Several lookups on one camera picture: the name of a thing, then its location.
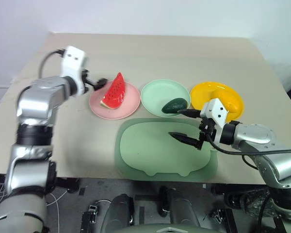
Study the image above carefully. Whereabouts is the dark grey rounded shape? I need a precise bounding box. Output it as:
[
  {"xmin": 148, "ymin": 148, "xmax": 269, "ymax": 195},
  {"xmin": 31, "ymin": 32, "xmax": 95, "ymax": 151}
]
[
  {"xmin": 103, "ymin": 193, "xmax": 136, "ymax": 233},
  {"xmin": 159, "ymin": 185, "xmax": 202, "ymax": 230}
]

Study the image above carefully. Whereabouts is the green silicone tray mat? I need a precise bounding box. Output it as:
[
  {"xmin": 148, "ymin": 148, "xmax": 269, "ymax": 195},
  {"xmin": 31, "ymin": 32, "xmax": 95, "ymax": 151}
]
[{"xmin": 114, "ymin": 117, "xmax": 219, "ymax": 182}]

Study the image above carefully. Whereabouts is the pink plate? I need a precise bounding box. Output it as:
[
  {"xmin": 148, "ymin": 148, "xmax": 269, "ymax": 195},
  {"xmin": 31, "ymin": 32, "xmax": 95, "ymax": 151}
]
[{"xmin": 89, "ymin": 81, "xmax": 141, "ymax": 120}]

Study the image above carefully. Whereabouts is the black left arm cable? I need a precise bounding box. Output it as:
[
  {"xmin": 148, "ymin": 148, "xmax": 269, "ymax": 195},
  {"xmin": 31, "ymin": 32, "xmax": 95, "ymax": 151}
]
[{"xmin": 38, "ymin": 48, "xmax": 66, "ymax": 79}]

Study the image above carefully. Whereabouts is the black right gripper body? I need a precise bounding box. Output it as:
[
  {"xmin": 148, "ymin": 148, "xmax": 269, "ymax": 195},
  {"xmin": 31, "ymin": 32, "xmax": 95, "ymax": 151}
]
[{"xmin": 197, "ymin": 116, "xmax": 218, "ymax": 147}]

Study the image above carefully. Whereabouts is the yellow mango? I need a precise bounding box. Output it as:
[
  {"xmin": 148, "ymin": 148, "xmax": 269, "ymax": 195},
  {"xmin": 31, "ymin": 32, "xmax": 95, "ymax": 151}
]
[{"xmin": 210, "ymin": 88, "xmax": 241, "ymax": 115}]

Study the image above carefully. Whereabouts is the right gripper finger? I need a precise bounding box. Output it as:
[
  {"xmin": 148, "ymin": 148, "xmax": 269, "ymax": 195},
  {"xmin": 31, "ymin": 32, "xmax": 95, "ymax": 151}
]
[
  {"xmin": 178, "ymin": 108, "xmax": 202, "ymax": 119},
  {"xmin": 168, "ymin": 132, "xmax": 205, "ymax": 151}
]

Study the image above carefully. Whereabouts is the black metal latch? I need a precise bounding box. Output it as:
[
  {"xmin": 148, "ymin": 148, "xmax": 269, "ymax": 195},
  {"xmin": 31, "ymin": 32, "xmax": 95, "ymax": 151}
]
[
  {"xmin": 209, "ymin": 208, "xmax": 234, "ymax": 229},
  {"xmin": 80, "ymin": 204, "xmax": 99, "ymax": 233}
]

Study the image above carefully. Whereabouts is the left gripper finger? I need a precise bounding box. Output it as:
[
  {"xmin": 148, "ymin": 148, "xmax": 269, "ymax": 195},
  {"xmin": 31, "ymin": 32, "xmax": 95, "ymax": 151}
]
[
  {"xmin": 88, "ymin": 82, "xmax": 107, "ymax": 91},
  {"xmin": 86, "ymin": 77, "xmax": 109, "ymax": 85}
]

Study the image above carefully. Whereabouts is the white floor cable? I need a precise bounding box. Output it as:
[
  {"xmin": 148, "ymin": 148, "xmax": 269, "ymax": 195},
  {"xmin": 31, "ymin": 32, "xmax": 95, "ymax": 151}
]
[{"xmin": 45, "ymin": 186, "xmax": 69, "ymax": 220}]

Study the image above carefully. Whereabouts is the dark green avocado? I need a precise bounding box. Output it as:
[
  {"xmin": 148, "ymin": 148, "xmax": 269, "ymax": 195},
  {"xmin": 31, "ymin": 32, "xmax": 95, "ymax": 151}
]
[{"xmin": 161, "ymin": 97, "xmax": 188, "ymax": 115}]

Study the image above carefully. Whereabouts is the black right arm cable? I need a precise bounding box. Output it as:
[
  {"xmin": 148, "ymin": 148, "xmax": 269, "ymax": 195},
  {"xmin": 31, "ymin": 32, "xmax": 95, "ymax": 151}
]
[{"xmin": 205, "ymin": 131, "xmax": 291, "ymax": 171}]

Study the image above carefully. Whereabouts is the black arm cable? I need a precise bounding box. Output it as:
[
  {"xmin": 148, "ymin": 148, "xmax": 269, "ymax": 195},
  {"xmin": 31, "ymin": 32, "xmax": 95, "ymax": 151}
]
[
  {"xmin": 205, "ymin": 131, "xmax": 291, "ymax": 171},
  {"xmin": 38, "ymin": 48, "xmax": 66, "ymax": 79}
]

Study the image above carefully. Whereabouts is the red watermelon slice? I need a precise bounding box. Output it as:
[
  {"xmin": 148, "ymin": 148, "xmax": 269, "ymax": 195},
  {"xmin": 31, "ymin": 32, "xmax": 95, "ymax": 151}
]
[{"xmin": 99, "ymin": 72, "xmax": 127, "ymax": 110}]

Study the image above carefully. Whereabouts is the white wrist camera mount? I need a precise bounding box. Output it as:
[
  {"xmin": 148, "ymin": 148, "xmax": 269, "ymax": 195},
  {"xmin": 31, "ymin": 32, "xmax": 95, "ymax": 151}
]
[
  {"xmin": 199, "ymin": 98, "xmax": 230, "ymax": 144},
  {"xmin": 60, "ymin": 45, "xmax": 89, "ymax": 96}
]

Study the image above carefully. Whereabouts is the light green plate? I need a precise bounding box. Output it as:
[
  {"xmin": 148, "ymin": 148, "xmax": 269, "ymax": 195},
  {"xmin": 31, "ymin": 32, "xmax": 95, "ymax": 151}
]
[{"xmin": 140, "ymin": 78, "xmax": 192, "ymax": 118}]

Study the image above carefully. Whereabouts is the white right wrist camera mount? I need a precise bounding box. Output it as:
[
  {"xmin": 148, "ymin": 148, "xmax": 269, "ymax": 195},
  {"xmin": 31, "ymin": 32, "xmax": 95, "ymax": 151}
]
[{"xmin": 199, "ymin": 98, "xmax": 230, "ymax": 144}]

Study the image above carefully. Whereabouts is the dark mottled rounded shape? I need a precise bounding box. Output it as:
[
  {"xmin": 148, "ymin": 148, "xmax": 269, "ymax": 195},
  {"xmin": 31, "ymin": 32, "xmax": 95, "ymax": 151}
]
[{"xmin": 224, "ymin": 188, "xmax": 283, "ymax": 215}]

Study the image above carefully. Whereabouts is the yellow plate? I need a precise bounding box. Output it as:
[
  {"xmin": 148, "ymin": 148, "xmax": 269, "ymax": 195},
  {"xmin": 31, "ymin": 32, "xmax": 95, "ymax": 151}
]
[{"xmin": 190, "ymin": 82, "xmax": 245, "ymax": 123}]

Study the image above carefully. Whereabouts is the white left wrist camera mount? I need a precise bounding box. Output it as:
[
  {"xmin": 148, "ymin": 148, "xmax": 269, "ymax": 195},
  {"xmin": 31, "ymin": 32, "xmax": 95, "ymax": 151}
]
[{"xmin": 60, "ymin": 45, "xmax": 89, "ymax": 96}]

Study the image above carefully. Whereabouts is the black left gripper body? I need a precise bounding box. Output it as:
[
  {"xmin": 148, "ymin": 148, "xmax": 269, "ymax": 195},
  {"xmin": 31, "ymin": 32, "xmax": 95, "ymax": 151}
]
[{"xmin": 81, "ymin": 69, "xmax": 97, "ymax": 93}]

